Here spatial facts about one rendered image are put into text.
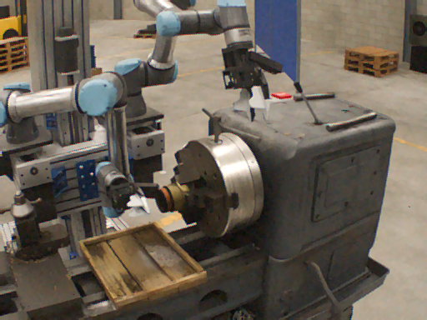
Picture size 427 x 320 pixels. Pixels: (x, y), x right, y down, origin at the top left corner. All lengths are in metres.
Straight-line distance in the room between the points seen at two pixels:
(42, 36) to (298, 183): 1.19
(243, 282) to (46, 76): 1.16
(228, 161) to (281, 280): 0.48
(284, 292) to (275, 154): 0.52
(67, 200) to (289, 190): 0.96
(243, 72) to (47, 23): 1.00
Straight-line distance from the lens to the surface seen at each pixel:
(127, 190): 1.38
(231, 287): 1.49
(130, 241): 1.54
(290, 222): 1.40
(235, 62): 1.18
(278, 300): 1.61
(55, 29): 1.90
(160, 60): 1.83
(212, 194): 1.32
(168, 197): 1.34
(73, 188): 1.89
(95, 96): 1.41
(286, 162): 1.31
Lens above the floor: 1.73
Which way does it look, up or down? 23 degrees down
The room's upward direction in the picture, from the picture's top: straight up
